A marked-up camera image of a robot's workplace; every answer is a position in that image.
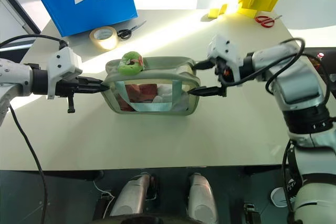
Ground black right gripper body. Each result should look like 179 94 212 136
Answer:
213 58 235 98

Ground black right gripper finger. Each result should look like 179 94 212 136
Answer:
188 86 223 97
195 60 218 70

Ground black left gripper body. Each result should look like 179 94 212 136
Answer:
55 76 82 115

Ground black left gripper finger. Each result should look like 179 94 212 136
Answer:
78 77 104 86
74 85 110 94

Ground green clear zip pouch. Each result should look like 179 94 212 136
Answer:
104 56 202 117

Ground white item inside pouch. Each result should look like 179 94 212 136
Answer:
153 82 190 111

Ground red item inside pouch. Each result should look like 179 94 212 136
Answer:
116 83 159 111

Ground beige tape roll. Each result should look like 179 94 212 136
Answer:
89 26 118 51

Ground black scissors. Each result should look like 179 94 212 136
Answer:
116 19 148 41

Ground red scissors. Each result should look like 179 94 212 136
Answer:
255 14 283 29

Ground blue cardboard box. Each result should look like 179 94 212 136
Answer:
25 0 139 37

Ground red capped bottle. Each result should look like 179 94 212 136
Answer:
311 51 327 68

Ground silver rounded robot leg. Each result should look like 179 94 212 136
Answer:
109 172 154 218
186 172 219 224

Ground white round object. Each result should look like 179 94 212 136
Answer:
270 187 298 207

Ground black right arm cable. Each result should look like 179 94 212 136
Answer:
222 37 307 97

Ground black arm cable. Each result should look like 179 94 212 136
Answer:
0 35 70 50
222 37 307 97

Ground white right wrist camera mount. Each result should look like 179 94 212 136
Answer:
206 34 246 83

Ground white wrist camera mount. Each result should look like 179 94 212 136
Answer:
206 34 246 83
46 47 83 100

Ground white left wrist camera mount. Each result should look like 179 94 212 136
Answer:
46 47 83 100

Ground green plush keychain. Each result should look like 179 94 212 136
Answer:
117 51 145 76

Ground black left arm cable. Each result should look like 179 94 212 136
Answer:
0 35 70 50

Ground black hanging cable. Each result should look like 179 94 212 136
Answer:
8 104 50 224

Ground white thin cable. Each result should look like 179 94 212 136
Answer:
92 178 117 209

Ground black right shoulder cable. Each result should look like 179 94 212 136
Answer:
281 139 298 220

